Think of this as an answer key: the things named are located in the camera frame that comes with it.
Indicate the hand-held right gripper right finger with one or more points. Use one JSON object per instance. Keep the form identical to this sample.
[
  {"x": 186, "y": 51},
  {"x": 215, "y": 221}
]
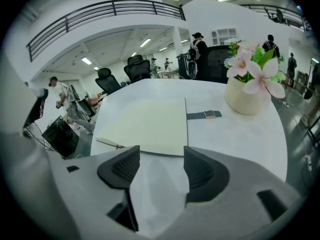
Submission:
[{"x": 237, "y": 184}]

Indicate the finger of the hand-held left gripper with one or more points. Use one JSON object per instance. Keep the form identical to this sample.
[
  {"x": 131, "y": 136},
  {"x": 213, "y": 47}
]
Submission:
[
  {"x": 37, "y": 109},
  {"x": 15, "y": 104}
]

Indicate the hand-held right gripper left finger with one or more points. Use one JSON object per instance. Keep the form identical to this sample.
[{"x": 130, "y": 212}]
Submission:
[{"x": 87, "y": 184}]

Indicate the notebook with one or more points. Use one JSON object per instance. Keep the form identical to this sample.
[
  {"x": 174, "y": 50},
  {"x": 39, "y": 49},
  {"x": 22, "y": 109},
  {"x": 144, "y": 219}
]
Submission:
[{"x": 147, "y": 126}]

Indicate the black box case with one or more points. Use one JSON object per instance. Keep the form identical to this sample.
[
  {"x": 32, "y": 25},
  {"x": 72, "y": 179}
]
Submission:
[{"x": 60, "y": 136}]

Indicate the white power strip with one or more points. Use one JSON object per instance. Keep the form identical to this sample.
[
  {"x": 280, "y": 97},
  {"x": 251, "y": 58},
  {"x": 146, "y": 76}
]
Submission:
[{"x": 308, "y": 162}]

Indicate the black office chair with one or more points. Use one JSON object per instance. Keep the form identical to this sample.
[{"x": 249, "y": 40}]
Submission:
[
  {"x": 107, "y": 81},
  {"x": 137, "y": 69},
  {"x": 217, "y": 61}
]

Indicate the potted artificial flower plant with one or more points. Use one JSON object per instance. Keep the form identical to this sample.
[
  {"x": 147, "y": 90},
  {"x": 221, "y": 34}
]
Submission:
[{"x": 247, "y": 99}]

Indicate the black balcony railing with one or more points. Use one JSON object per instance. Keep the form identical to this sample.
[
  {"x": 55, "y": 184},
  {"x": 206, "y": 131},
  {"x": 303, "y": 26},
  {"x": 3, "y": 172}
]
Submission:
[
  {"x": 287, "y": 14},
  {"x": 113, "y": 7}
]

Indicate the white cabinet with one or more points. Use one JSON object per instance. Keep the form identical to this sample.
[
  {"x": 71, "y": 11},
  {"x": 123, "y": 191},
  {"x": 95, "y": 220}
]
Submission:
[{"x": 225, "y": 35}]

